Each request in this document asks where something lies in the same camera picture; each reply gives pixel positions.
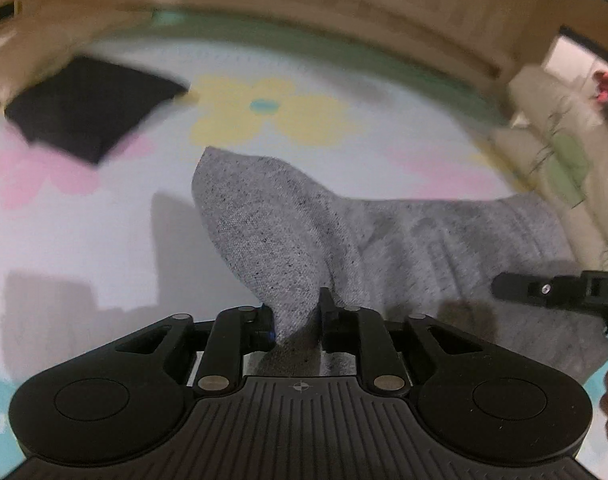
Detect black folded cloth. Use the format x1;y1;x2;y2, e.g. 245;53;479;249
4;55;191;166

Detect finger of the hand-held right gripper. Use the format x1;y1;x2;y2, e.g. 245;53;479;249
490;272;584;310

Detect grey pants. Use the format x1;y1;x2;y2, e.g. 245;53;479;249
191;146;608;392

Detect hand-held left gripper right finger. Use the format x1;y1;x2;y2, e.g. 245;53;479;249
317;287;485;394

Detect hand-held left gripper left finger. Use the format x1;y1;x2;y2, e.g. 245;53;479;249
114;304;276;394

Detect flower print bed sheet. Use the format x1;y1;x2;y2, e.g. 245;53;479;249
0;10;608;480

